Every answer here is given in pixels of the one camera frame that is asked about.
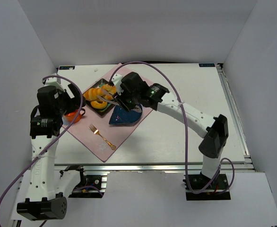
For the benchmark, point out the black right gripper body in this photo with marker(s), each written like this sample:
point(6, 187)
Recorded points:
point(123, 102)

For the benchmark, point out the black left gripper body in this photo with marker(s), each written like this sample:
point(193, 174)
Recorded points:
point(74, 100)

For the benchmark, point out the metal tongs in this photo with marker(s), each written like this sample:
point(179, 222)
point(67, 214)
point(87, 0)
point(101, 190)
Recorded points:
point(111, 101)

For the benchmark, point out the croissant bread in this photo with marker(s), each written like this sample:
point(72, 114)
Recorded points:
point(93, 93)
point(99, 104)
point(108, 90)

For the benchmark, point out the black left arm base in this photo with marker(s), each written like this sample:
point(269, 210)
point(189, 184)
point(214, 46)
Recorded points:
point(90, 186)

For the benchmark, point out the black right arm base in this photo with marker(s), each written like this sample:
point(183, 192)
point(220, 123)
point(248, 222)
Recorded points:
point(216, 191)

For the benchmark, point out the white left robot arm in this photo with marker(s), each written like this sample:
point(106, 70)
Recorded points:
point(45, 198)

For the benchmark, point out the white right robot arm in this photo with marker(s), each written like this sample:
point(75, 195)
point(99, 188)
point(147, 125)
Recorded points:
point(213, 130)

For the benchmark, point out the orange mug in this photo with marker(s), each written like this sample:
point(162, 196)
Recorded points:
point(73, 115)

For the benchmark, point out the blue leaf-shaped plate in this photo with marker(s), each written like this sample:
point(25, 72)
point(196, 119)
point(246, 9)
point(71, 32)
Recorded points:
point(120, 117)

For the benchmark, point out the black square plate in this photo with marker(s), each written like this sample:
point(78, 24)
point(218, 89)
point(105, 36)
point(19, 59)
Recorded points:
point(100, 112)

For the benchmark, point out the gold fork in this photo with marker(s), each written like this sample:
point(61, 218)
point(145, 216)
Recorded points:
point(97, 132)

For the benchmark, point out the aluminium table frame rail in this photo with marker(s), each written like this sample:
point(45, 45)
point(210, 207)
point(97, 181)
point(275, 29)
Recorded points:
point(235, 114)

